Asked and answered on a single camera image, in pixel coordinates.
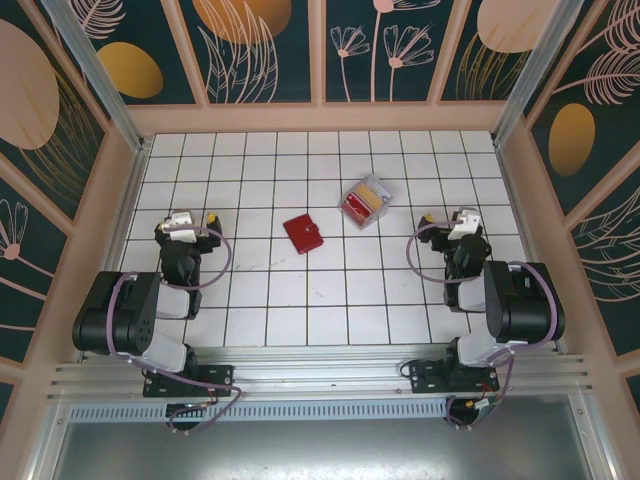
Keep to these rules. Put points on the yellow credit card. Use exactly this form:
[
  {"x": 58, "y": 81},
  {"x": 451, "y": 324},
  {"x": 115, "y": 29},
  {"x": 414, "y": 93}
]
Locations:
[{"x": 367, "y": 196}]

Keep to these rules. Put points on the grey metal sheet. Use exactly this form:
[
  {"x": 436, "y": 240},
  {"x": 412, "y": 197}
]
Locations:
[{"x": 320, "y": 452}]

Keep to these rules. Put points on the aluminium mounting rail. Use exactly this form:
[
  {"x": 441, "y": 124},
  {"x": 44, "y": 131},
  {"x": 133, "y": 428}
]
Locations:
[{"x": 320, "y": 372}]

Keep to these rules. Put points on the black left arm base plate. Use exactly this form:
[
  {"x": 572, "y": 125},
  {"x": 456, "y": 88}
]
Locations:
[{"x": 220, "y": 380}]

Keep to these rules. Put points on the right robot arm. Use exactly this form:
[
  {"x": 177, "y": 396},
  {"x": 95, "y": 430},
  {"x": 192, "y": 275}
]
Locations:
[{"x": 525, "y": 305}]

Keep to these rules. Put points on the aluminium frame post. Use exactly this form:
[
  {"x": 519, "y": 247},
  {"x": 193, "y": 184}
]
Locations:
[
  {"x": 530, "y": 70},
  {"x": 95, "y": 70}
]

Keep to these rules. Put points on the red credit card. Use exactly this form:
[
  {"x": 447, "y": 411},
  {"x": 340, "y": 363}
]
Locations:
[{"x": 356, "y": 206}]

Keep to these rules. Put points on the red leather card holder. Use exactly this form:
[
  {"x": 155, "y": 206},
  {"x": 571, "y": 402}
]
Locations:
[{"x": 303, "y": 235}]

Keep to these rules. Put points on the blue and white credit card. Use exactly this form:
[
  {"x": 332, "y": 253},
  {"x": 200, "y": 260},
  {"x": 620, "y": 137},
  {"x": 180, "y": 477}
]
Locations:
[{"x": 382, "y": 195}]

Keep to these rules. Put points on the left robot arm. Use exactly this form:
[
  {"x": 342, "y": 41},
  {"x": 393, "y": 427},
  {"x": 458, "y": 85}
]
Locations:
[{"x": 130, "y": 310}]

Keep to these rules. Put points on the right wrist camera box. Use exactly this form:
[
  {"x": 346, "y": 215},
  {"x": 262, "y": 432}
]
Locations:
[{"x": 464, "y": 226}]

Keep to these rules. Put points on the clear plastic card box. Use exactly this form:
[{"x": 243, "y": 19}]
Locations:
[{"x": 366, "y": 202}]

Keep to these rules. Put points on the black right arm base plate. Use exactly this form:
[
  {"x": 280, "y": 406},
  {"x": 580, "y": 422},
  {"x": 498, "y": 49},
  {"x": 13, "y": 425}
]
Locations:
[{"x": 430, "y": 377}]

